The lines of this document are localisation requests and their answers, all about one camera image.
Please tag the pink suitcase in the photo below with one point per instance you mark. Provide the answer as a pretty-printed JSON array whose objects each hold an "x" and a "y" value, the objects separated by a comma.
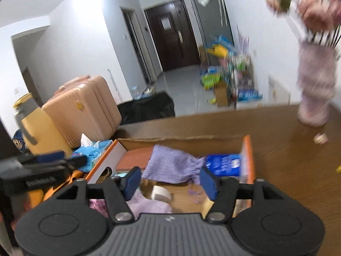
[{"x": 88, "y": 112}]

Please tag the grey interior door frame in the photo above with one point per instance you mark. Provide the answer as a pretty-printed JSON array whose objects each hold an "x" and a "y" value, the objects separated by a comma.
[{"x": 135, "y": 45}]

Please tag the fallen flower petal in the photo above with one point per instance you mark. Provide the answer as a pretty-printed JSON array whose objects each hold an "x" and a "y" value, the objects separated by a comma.
[{"x": 320, "y": 138}]

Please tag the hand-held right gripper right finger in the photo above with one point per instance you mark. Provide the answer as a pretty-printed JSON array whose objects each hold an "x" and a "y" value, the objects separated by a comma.
[{"x": 209, "y": 182}]

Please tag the white roll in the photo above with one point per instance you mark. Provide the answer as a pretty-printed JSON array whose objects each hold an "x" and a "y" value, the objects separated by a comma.
[{"x": 161, "y": 193}]

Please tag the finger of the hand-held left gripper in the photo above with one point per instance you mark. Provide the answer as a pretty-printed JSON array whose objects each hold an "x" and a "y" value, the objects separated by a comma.
[
  {"x": 76, "y": 162},
  {"x": 48, "y": 157}
]

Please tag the blue tissue pack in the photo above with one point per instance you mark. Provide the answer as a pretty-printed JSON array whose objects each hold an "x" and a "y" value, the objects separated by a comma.
[{"x": 88, "y": 156}]

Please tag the dried pink roses bouquet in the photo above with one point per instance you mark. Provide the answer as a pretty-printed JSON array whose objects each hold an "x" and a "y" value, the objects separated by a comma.
[{"x": 317, "y": 13}]

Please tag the dark entrance door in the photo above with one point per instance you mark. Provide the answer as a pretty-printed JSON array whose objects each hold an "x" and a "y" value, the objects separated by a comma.
[{"x": 173, "y": 45}]

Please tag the pink textured vase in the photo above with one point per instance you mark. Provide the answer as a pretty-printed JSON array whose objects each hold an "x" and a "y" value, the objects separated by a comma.
[{"x": 315, "y": 85}]

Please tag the red cardboard box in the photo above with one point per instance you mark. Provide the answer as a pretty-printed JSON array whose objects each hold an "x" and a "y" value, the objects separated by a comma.
[{"x": 138, "y": 142}]

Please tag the blue cloth bag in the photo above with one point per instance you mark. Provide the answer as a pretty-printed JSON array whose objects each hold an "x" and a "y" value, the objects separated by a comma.
[{"x": 18, "y": 141}]

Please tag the yellow watering can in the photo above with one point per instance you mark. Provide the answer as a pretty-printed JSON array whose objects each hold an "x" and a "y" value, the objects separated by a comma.
[{"x": 218, "y": 51}]

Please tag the grey refrigerator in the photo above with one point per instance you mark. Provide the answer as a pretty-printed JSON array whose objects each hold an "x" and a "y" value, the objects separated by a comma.
[{"x": 213, "y": 18}]

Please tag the pile of colourful toys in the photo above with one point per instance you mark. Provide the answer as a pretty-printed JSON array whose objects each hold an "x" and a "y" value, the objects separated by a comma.
[{"x": 234, "y": 80}]

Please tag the paper on door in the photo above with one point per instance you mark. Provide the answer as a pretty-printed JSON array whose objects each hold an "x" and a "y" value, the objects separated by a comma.
[{"x": 166, "y": 23}]

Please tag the mauve satin pouch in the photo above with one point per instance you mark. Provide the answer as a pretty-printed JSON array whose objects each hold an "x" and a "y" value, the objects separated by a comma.
[{"x": 98, "y": 206}]

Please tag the hanging folded umbrella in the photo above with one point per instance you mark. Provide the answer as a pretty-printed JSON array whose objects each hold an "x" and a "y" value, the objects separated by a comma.
[{"x": 221, "y": 5}]

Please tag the white wall box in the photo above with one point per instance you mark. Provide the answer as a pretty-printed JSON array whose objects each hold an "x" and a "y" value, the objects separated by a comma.
[{"x": 278, "y": 89}]

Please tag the small blue box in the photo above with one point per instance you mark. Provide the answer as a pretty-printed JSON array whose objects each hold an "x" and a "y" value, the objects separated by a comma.
[{"x": 223, "y": 164}]

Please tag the lilac folded towel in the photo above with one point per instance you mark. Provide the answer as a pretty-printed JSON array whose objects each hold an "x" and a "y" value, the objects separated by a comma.
[{"x": 149, "y": 205}]

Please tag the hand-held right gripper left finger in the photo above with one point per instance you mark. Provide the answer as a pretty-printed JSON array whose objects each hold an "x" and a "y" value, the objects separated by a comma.
[{"x": 132, "y": 184}]

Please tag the dark cloth bag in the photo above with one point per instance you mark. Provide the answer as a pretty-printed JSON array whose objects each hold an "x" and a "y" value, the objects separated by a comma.
[{"x": 146, "y": 109}]

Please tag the orange scouring sponge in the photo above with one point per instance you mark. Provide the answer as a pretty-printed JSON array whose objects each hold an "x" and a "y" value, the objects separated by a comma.
[{"x": 133, "y": 157}]

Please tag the yellow thermos jug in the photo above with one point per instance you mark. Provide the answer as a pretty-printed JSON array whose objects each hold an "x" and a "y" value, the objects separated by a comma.
[{"x": 42, "y": 130}]

